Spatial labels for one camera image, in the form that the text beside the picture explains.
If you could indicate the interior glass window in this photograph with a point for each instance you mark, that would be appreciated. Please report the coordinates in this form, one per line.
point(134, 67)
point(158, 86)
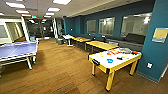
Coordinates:
point(135, 25)
point(106, 26)
point(91, 26)

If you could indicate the yellow gaming table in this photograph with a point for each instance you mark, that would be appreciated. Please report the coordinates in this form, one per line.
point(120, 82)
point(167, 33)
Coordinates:
point(111, 69)

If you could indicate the rectangular ceiling light panel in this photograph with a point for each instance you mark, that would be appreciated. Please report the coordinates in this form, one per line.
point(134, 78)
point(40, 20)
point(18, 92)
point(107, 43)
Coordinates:
point(1, 14)
point(49, 13)
point(26, 15)
point(22, 11)
point(15, 5)
point(62, 2)
point(54, 9)

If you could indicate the white wall outlet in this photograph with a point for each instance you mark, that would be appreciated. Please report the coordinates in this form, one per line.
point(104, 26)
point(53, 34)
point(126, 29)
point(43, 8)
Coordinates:
point(149, 65)

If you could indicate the dark wall bench sofa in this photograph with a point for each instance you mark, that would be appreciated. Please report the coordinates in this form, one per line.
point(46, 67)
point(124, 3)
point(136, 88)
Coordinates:
point(133, 40)

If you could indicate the blue ping pong table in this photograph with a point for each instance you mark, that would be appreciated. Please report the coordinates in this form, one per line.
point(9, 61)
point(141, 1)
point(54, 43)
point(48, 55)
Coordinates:
point(16, 50)

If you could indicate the small red table item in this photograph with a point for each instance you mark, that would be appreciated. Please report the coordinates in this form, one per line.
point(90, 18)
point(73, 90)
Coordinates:
point(135, 52)

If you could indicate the small black table item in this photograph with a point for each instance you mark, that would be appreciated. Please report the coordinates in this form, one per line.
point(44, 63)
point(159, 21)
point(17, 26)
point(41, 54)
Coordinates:
point(119, 58)

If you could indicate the framed beige wall picture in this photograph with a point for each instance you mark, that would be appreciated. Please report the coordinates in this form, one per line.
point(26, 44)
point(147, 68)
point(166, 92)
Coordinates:
point(160, 35)

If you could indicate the grey trash bin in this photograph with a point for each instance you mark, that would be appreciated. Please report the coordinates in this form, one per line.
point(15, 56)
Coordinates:
point(60, 41)

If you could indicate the small white round table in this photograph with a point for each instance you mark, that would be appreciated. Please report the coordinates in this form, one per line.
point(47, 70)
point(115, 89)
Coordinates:
point(67, 36)

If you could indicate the grey clear bowl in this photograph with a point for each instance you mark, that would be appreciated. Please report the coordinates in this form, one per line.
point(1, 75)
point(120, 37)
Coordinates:
point(125, 50)

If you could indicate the ceiling exit sign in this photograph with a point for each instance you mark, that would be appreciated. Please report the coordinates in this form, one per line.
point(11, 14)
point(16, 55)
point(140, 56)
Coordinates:
point(34, 16)

